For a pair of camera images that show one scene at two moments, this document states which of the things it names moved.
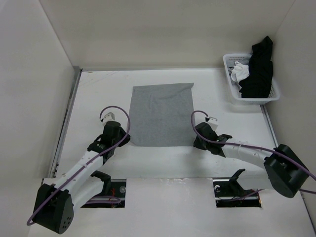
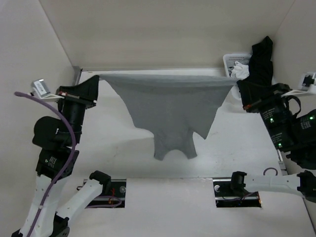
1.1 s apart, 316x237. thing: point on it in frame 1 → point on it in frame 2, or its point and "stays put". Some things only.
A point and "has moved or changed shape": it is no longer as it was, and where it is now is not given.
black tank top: (257, 84) stays put
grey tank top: (161, 115) has moved or changed shape
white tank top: (240, 72) stays put
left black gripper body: (121, 136) → (71, 95)
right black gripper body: (201, 144) → (279, 88)
